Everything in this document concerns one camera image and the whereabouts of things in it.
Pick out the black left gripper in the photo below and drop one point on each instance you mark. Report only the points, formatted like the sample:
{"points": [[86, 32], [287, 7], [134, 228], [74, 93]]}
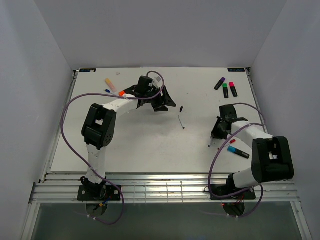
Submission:
{"points": [[165, 99]]}

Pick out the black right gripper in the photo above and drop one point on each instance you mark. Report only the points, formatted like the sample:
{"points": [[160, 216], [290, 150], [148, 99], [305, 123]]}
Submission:
{"points": [[215, 133]]}

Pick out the red cap white marker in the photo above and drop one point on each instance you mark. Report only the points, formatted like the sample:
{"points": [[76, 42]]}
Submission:
{"points": [[227, 144]]}

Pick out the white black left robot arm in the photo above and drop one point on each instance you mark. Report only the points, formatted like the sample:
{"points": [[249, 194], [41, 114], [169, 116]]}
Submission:
{"points": [[99, 126]]}

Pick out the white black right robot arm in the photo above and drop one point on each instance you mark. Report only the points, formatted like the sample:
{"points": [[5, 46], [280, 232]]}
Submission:
{"points": [[271, 158]]}

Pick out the light blue cap black highlighter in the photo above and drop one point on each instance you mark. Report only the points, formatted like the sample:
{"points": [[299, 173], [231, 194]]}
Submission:
{"points": [[238, 152]]}

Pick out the green cap black highlighter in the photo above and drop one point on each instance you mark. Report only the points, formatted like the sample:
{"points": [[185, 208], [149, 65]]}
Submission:
{"points": [[225, 90]]}

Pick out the orange cap black highlighter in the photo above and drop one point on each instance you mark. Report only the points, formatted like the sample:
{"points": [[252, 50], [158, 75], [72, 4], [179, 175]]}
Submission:
{"points": [[121, 93]]}

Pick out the purple cap black highlighter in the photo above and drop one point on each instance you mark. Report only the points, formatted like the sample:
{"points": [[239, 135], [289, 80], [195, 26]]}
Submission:
{"points": [[219, 83]]}

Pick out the pink cap black highlighter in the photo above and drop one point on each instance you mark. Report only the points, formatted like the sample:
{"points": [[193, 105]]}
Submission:
{"points": [[233, 89]]}

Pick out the peach pastel highlighter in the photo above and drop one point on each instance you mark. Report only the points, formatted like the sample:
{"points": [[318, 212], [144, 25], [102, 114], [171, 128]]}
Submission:
{"points": [[110, 85]]}

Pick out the right blue corner label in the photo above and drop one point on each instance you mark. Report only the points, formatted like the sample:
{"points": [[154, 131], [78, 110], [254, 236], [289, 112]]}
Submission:
{"points": [[236, 70]]}

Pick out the blue corner label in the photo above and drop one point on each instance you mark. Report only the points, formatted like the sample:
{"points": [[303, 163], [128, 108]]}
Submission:
{"points": [[87, 70], [236, 70]]}

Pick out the left blue corner label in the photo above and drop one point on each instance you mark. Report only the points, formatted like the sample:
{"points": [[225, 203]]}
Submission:
{"points": [[87, 70]]}

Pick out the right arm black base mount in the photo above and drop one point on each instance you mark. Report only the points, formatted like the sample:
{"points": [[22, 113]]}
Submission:
{"points": [[223, 192]]}

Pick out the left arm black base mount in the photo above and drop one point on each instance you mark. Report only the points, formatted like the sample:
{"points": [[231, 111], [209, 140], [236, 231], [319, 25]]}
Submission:
{"points": [[89, 191]]}

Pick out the aluminium frame rail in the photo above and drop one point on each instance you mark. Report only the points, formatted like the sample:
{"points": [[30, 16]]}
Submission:
{"points": [[152, 188]]}

